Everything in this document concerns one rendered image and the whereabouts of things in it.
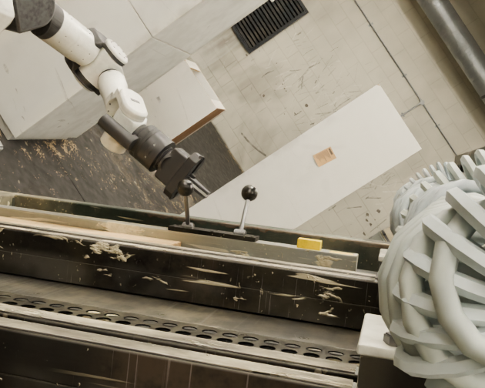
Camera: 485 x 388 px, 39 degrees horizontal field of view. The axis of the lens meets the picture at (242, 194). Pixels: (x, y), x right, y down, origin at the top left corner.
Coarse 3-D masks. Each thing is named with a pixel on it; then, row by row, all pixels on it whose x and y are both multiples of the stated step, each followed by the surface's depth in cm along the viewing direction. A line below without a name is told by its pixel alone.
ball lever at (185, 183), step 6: (180, 180) 146; (186, 180) 146; (180, 186) 145; (186, 186) 145; (192, 186) 146; (180, 192) 145; (186, 192) 145; (186, 198) 147; (186, 204) 148; (186, 210) 149; (186, 216) 150; (186, 222) 151; (192, 228) 151
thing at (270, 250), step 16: (0, 208) 160; (16, 208) 161; (64, 224) 156; (80, 224) 155; (96, 224) 154; (112, 224) 153; (128, 224) 153; (176, 240) 150; (192, 240) 149; (208, 240) 149; (224, 240) 148; (240, 240) 147; (256, 256) 146; (272, 256) 145; (288, 256) 145; (304, 256) 144; (320, 256) 143; (336, 256) 142; (352, 256) 142
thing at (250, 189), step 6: (246, 186) 153; (252, 186) 153; (246, 192) 152; (252, 192) 152; (246, 198) 153; (252, 198) 153; (246, 204) 152; (246, 210) 152; (240, 222) 150; (240, 228) 150; (240, 234) 148
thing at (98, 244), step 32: (0, 224) 108; (0, 256) 104; (32, 256) 103; (64, 256) 102; (96, 256) 101; (128, 256) 99; (160, 256) 98; (192, 256) 97; (224, 256) 100; (384, 256) 89; (128, 288) 100; (160, 288) 98; (192, 288) 97; (224, 288) 96; (256, 288) 95; (288, 288) 94; (320, 288) 93; (352, 288) 92; (320, 320) 93; (352, 320) 92
